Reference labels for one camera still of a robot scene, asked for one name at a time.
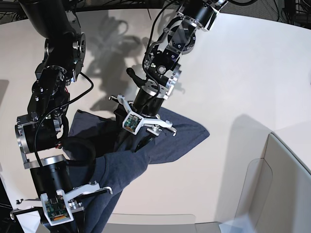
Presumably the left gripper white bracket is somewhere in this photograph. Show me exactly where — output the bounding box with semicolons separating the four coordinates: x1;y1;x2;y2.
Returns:
108;94;177;152

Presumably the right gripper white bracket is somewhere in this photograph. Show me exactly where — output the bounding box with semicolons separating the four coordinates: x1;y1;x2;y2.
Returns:
10;183;113;220

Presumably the dark blue t-shirt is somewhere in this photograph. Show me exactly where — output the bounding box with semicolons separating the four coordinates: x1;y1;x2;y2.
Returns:
68;108;209;233

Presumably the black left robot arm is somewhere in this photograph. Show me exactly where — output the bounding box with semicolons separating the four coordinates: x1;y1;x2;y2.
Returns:
109;0;227;150

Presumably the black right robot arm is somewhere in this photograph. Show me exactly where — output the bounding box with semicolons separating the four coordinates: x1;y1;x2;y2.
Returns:
11;0;111;227

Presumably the grey front partition panel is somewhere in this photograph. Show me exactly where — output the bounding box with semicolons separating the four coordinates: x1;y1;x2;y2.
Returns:
103;214;221;233

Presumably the grey partition panel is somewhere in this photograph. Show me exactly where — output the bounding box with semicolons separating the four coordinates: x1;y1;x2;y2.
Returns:
103;214;221;233
234;133;311;233

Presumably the grey right side partition panel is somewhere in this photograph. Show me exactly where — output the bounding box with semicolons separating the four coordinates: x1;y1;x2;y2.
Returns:
234;133;311;233

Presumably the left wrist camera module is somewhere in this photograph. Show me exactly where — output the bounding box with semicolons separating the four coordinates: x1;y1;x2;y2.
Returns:
122;111;144;135

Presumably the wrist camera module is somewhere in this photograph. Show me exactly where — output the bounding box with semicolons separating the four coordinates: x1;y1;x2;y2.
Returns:
122;111;144;135
40;189;74;227

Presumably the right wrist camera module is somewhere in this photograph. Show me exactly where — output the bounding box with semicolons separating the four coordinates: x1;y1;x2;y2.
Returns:
40;189;74;227

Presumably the clear acrylic right panel bracket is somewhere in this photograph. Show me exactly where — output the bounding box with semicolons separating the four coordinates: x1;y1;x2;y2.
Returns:
235;158;273;222

